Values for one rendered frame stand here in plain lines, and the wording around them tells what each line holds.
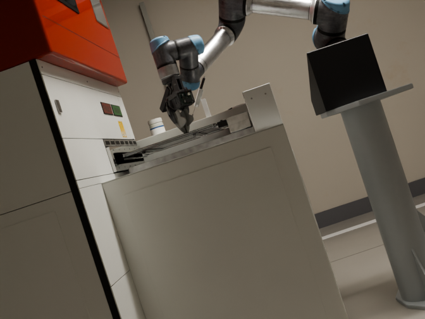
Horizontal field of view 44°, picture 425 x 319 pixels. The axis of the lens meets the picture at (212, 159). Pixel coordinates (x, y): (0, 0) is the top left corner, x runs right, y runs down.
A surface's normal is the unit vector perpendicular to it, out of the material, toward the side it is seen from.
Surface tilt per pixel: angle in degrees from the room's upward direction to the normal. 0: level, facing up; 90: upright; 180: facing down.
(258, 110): 90
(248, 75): 90
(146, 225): 90
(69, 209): 90
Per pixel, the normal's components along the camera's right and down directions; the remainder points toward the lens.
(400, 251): -0.51, 0.16
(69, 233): -0.11, 0.04
